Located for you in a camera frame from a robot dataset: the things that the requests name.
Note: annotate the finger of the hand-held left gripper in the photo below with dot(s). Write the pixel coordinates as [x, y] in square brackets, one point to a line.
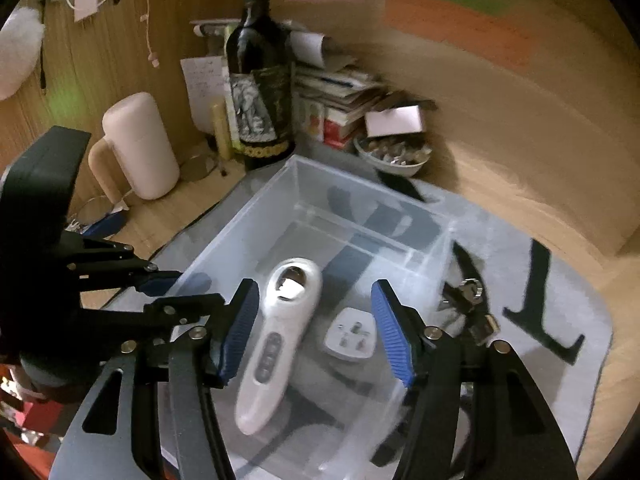
[165, 310]
[150, 282]

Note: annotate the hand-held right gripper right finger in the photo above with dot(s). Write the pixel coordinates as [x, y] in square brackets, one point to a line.
[392, 330]

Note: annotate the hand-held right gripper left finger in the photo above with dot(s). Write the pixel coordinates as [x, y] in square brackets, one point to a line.
[240, 330]

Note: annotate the metal key bunch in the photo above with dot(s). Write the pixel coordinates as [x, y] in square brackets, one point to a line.
[470, 290]

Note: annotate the clear plastic storage box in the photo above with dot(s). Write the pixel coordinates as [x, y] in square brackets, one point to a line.
[280, 220]

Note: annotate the white handheld massager device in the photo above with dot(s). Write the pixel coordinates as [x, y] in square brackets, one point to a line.
[270, 350]

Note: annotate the white plug adapter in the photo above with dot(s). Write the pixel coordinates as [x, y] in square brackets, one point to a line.
[350, 335]

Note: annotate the blue plastic item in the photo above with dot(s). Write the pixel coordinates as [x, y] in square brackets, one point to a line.
[107, 222]

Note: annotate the cream cylindrical humidifier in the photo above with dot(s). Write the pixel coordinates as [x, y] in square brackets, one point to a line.
[140, 150]

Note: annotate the white fluffy puff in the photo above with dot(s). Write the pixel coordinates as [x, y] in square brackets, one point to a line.
[17, 50]

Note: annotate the grey mat with black print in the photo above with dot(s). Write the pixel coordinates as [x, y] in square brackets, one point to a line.
[550, 300]

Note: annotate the yellow tube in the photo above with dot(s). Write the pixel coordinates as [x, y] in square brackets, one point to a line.
[221, 130]

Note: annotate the red clothing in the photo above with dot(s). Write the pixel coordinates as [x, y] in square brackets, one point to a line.
[35, 420]

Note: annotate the white bowl of coins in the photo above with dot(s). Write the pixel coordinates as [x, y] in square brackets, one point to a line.
[390, 157]

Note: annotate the handwritten paper note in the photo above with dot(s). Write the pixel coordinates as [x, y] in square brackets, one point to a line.
[200, 90]

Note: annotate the white hanging tag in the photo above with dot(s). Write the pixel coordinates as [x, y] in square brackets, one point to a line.
[87, 2]

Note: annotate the dark wine bottle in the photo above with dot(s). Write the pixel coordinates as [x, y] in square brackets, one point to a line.
[257, 110]

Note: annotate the small white card box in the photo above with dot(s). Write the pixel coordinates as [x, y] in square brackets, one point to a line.
[392, 120]

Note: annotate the stack of books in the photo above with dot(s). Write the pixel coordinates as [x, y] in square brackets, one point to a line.
[340, 110]

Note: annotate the rolled white paper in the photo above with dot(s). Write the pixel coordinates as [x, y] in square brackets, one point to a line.
[307, 45]

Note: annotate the orange sticky note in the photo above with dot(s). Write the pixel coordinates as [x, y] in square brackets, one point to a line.
[450, 35]

